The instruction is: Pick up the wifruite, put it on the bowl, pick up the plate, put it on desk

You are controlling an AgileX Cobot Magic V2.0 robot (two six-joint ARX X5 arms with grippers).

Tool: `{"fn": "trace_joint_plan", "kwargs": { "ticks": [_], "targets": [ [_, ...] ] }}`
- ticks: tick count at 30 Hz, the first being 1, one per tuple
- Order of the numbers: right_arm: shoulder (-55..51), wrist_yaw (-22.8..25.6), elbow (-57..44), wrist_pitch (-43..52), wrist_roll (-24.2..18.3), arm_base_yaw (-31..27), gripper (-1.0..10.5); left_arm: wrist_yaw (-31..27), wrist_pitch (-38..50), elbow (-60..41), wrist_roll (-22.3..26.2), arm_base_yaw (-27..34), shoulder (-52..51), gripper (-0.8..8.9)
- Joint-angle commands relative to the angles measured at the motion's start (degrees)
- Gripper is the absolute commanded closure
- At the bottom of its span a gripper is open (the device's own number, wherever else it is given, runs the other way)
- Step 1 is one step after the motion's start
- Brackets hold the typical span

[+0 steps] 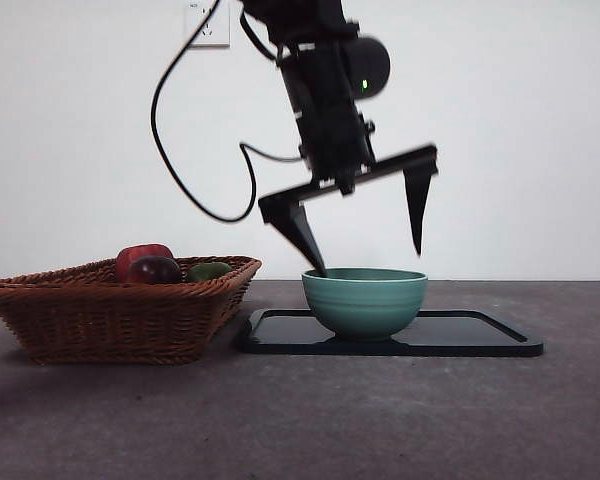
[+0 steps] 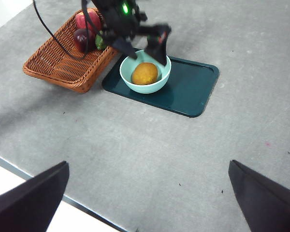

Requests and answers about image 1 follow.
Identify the teal ribbed bowl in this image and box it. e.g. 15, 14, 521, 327
301, 267, 429, 343

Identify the green avocado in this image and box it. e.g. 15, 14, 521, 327
187, 262, 235, 284

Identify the dark rectangular tray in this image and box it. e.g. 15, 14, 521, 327
237, 308, 545, 358

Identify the dark purple plum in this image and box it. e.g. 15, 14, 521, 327
127, 255, 183, 285

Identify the red apple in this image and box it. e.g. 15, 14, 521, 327
115, 243, 176, 284

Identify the brown wicker basket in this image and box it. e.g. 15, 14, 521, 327
0, 255, 264, 365

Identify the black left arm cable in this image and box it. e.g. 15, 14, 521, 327
150, 0, 311, 224

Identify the white wall socket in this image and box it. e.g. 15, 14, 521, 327
183, 1, 230, 50

